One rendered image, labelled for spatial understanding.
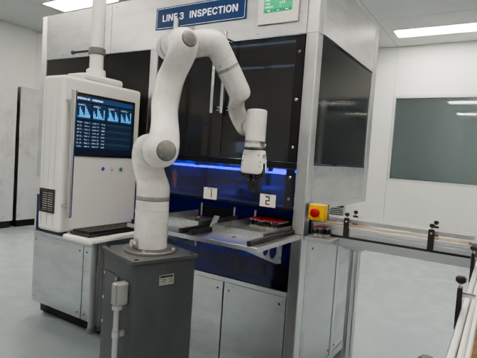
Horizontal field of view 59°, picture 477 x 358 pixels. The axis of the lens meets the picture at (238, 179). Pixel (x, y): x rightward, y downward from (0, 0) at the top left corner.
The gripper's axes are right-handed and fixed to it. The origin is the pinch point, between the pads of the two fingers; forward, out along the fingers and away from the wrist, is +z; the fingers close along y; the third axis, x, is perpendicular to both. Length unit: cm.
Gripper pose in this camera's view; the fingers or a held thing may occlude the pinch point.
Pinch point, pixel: (251, 186)
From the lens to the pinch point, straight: 175.4
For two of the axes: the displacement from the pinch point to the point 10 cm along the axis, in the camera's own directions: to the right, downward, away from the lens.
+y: -8.5, -0.8, 5.3
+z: -0.7, 10.0, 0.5
